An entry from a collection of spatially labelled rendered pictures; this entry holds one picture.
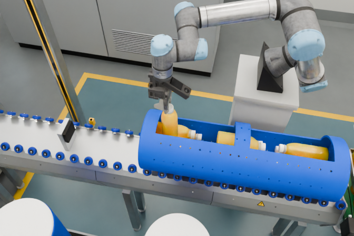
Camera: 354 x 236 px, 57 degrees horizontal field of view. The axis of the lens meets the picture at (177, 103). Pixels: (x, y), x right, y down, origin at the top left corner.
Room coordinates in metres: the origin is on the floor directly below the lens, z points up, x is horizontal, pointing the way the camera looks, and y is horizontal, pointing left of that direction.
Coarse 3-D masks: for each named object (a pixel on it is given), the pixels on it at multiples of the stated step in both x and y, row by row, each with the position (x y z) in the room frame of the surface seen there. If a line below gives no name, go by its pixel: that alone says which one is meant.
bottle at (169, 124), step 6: (162, 114) 0.84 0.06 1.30; (168, 114) 0.83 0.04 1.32; (174, 114) 0.83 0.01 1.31; (162, 120) 0.83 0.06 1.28; (168, 120) 0.81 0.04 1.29; (174, 120) 0.82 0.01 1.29; (162, 126) 0.83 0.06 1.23; (168, 126) 0.81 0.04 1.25; (174, 126) 0.82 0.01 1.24; (162, 132) 0.84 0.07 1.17; (168, 132) 0.81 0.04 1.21; (174, 132) 0.82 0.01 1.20
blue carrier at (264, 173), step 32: (192, 128) 0.95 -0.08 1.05; (224, 128) 0.92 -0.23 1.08; (160, 160) 0.71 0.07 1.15; (192, 160) 0.70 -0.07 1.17; (224, 160) 0.69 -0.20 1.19; (256, 160) 0.68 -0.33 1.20; (288, 160) 0.67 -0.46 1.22; (320, 160) 0.67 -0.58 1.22; (288, 192) 0.60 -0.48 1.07; (320, 192) 0.58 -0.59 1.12
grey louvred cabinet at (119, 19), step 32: (0, 0) 2.74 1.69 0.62; (64, 0) 2.59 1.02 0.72; (96, 0) 2.53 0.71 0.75; (128, 0) 2.46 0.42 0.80; (160, 0) 2.39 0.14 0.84; (192, 0) 2.34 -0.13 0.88; (32, 32) 2.69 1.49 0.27; (64, 32) 2.61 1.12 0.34; (96, 32) 2.54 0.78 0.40; (128, 32) 2.46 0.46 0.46; (160, 32) 2.40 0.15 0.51; (192, 64) 2.33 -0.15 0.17
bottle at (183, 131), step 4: (160, 124) 0.90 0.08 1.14; (156, 128) 0.89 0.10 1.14; (160, 128) 0.88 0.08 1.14; (180, 128) 0.88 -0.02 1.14; (184, 128) 0.89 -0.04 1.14; (156, 132) 0.87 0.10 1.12; (160, 132) 0.87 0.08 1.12; (180, 132) 0.86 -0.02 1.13; (184, 132) 0.86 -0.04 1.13; (188, 132) 0.87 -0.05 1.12; (180, 136) 0.85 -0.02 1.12; (184, 136) 0.85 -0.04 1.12; (188, 136) 0.86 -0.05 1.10
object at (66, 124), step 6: (66, 120) 0.97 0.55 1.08; (66, 126) 0.94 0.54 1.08; (72, 126) 0.96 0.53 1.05; (60, 132) 0.90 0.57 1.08; (66, 132) 0.90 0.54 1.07; (72, 132) 0.94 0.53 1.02; (60, 138) 0.89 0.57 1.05; (66, 138) 0.89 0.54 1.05; (72, 138) 0.95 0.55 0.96; (66, 144) 0.89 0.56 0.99; (72, 144) 0.93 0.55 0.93; (66, 150) 0.89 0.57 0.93
